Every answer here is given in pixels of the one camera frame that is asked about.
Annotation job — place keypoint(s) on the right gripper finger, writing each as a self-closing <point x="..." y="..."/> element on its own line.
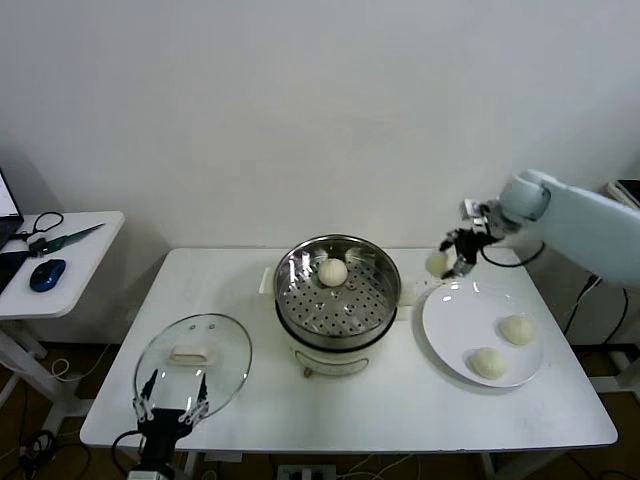
<point x="449" y="240"/>
<point x="462" y="269"/>

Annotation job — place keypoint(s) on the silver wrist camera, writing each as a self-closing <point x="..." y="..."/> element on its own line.
<point x="150" y="474"/>
<point x="474" y="211"/>

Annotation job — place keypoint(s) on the grey power strip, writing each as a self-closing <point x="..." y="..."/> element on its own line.
<point x="306" y="472"/>

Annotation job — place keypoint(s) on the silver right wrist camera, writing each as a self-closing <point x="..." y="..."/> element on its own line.
<point x="474" y="211"/>

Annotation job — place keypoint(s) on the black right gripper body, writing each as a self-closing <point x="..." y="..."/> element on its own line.
<point x="470" y="242"/>

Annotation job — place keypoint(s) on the stainless steel steamer basket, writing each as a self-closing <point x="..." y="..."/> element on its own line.
<point x="350" y="310"/>

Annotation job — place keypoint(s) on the blue computer mouse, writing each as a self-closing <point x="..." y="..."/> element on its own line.
<point x="49" y="274"/>

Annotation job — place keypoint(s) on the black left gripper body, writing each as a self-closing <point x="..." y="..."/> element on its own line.
<point x="162" y="425"/>

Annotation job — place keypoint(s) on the white steamed baozi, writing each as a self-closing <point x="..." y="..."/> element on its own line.
<point x="488" y="363"/>
<point x="437" y="264"/>
<point x="516" y="330"/>
<point x="332" y="272"/>

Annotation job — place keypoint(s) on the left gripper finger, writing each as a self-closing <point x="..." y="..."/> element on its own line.
<point x="202" y="390"/>
<point x="151" y="382"/>

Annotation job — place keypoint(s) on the white round plate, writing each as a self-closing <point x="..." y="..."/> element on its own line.
<point x="460" y="320"/>

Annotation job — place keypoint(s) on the white side table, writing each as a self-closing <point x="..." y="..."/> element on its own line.
<point x="85" y="280"/>

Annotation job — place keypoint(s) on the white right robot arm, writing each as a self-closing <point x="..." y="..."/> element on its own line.
<point x="580" y="225"/>

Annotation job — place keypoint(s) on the white shelf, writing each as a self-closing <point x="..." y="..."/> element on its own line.
<point x="614" y="192"/>

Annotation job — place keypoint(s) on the black laptop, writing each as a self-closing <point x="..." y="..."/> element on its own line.
<point x="7" y="230"/>

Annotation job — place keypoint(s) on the white electric cooking pot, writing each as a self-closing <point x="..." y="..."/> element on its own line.
<point x="330" y="362"/>

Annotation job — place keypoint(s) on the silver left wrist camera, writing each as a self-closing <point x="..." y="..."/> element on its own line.
<point x="150" y="474"/>

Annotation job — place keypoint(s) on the black flat tablet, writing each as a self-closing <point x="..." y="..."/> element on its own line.
<point x="631" y="189"/>

